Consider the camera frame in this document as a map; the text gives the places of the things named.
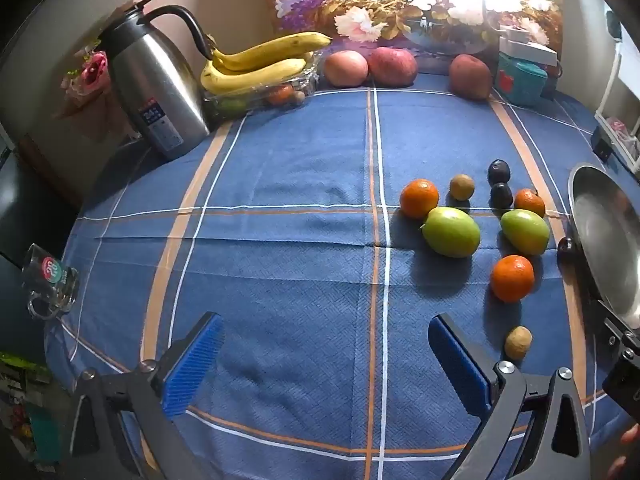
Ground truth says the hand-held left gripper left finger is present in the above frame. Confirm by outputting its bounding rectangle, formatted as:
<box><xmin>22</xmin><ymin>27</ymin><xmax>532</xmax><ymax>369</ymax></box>
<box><xmin>60</xmin><ymin>311</ymin><xmax>226</xmax><ymax>480</ymax></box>

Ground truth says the glass mug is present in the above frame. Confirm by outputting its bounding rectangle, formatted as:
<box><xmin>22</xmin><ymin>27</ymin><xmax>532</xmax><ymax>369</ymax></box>
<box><xmin>20</xmin><ymin>243</ymin><xmax>81</xmax><ymax>321</ymax></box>

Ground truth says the small mandarin orange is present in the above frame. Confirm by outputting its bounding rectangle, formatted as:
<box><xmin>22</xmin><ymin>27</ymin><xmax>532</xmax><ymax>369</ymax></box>
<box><xmin>514</xmin><ymin>188</ymin><xmax>546</xmax><ymax>218</ymax></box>

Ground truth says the blue plaid tablecloth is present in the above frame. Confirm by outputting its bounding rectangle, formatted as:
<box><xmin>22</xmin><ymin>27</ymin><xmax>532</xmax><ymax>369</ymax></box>
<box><xmin>44</xmin><ymin>85</ymin><xmax>640</xmax><ymax>480</ymax></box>

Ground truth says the clear plastic tray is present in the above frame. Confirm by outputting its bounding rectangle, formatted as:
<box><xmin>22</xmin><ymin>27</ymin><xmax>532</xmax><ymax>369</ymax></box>
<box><xmin>202</xmin><ymin>52</ymin><xmax>323</xmax><ymax>121</ymax></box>

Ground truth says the white rack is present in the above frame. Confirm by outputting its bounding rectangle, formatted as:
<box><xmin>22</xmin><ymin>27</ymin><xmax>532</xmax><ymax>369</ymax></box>
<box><xmin>595</xmin><ymin>10</ymin><xmax>640</xmax><ymax>181</ymax></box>

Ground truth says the pink plastic bag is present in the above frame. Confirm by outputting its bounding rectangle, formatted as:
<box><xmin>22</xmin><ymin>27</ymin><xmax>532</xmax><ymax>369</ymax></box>
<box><xmin>606</xmin><ymin>117</ymin><xmax>640</xmax><ymax>161</ymax></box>

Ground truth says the black power adapter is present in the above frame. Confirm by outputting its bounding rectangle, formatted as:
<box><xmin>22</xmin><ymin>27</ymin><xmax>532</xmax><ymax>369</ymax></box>
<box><xmin>590</xmin><ymin>127</ymin><xmax>613</xmax><ymax>162</ymax></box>

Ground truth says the floral painting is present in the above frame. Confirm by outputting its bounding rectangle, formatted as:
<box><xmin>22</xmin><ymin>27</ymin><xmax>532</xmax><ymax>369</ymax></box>
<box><xmin>255</xmin><ymin>0</ymin><xmax>563</xmax><ymax>76</ymax></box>

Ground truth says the person's right hand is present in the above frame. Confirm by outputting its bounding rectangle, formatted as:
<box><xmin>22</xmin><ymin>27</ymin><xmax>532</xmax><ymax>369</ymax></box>
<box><xmin>606</xmin><ymin>422</ymin><xmax>640</xmax><ymax>480</ymax></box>

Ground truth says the pink apple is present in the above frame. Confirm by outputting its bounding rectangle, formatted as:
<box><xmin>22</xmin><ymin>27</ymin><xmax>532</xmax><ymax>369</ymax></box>
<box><xmin>324</xmin><ymin>50</ymin><xmax>369</xmax><ymax>87</ymax></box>

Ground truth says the teal box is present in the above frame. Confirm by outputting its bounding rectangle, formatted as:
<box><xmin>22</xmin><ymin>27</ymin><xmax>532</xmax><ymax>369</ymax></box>
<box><xmin>496</xmin><ymin>54</ymin><xmax>548</xmax><ymax>107</ymax></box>

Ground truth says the pink flower decoration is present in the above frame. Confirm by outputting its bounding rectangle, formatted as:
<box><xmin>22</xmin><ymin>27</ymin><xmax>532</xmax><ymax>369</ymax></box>
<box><xmin>52</xmin><ymin>40</ymin><xmax>111</xmax><ymax>121</ymax></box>

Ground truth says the dark red apple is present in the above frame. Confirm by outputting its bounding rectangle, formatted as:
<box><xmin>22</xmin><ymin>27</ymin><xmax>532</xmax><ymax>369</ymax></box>
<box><xmin>448</xmin><ymin>54</ymin><xmax>493</xmax><ymax>101</ymax></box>

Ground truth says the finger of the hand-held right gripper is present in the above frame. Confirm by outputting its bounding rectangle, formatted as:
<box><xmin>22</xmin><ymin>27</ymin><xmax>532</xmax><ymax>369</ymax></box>
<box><xmin>599</xmin><ymin>302</ymin><xmax>640</xmax><ymax>413</ymax></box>

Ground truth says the stainless steel thermos jug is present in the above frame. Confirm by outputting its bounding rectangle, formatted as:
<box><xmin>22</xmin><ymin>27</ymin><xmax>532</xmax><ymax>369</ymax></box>
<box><xmin>97</xmin><ymin>0</ymin><xmax>213</xmax><ymax>162</ymax></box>

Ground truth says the yellow banana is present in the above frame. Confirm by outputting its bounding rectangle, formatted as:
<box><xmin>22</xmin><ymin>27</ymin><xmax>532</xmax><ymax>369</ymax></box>
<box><xmin>200</xmin><ymin>58</ymin><xmax>306</xmax><ymax>95</ymax></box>
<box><xmin>212</xmin><ymin>32</ymin><xmax>332</xmax><ymax>72</ymax></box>

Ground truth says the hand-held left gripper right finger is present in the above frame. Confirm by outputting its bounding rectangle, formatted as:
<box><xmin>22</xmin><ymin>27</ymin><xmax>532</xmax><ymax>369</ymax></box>
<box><xmin>428</xmin><ymin>313</ymin><xmax>596</xmax><ymax>480</ymax></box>

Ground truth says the small brown kiwi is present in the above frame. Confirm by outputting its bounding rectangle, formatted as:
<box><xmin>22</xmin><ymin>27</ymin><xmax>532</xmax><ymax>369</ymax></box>
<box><xmin>504</xmin><ymin>325</ymin><xmax>533</xmax><ymax>361</ymax></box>

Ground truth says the stainless steel bowl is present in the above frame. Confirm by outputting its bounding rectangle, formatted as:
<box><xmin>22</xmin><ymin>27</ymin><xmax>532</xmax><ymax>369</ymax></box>
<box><xmin>567</xmin><ymin>162</ymin><xmax>640</xmax><ymax>331</ymax></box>

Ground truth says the green apple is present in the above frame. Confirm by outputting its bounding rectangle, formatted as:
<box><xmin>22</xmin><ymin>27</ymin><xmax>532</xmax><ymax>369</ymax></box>
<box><xmin>421</xmin><ymin>206</ymin><xmax>481</xmax><ymax>259</ymax></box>
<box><xmin>500</xmin><ymin>209</ymin><xmax>551</xmax><ymax>256</ymax></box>

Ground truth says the colourful packaging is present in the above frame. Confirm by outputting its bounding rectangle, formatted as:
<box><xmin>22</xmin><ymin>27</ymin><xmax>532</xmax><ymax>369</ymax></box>
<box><xmin>0</xmin><ymin>350</ymin><xmax>63</xmax><ymax>466</ymax></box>

